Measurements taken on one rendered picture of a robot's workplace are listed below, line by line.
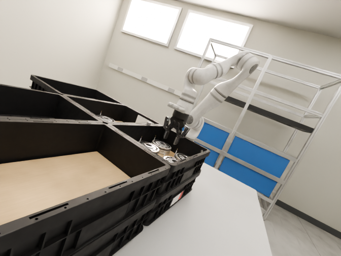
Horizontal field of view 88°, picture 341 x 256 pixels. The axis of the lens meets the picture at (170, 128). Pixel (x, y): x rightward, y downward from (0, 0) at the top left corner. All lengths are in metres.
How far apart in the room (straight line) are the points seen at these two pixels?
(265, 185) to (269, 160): 0.34
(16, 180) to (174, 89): 3.36
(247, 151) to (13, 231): 2.52
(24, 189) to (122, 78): 4.01
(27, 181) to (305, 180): 3.65
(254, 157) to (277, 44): 1.98
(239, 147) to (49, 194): 2.38
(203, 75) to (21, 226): 0.70
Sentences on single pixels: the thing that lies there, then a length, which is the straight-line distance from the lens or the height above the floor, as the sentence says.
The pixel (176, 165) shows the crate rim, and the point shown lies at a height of 0.93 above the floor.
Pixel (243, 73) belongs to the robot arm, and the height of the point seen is 1.33.
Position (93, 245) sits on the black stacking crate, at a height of 0.81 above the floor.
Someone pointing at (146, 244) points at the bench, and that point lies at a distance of 0.60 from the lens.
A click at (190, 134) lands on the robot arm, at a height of 0.92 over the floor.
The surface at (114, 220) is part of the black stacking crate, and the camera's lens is 0.42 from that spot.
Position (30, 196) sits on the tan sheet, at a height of 0.83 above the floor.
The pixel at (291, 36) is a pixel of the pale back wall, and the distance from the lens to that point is 3.78.
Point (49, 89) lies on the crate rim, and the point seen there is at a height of 0.92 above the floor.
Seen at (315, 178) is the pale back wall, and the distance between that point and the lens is 3.78.
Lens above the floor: 1.12
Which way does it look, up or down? 11 degrees down
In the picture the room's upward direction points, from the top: 22 degrees clockwise
